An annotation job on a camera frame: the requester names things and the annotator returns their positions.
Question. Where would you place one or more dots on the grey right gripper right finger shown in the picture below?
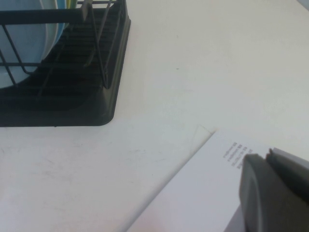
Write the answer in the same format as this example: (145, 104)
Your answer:
(289, 171)

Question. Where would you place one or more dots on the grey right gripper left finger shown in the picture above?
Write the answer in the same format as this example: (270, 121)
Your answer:
(270, 200)

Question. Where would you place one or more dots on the white plate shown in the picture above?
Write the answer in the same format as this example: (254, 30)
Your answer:
(56, 29)

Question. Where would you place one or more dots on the yellow plate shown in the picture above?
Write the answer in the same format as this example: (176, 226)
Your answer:
(72, 2)

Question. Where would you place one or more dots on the blue plate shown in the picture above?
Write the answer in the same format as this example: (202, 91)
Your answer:
(63, 3)

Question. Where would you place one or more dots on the pale grey plate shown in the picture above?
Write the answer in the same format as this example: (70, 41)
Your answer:
(21, 43)

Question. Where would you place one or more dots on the black plastic drip tray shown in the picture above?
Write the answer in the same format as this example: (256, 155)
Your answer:
(72, 104)

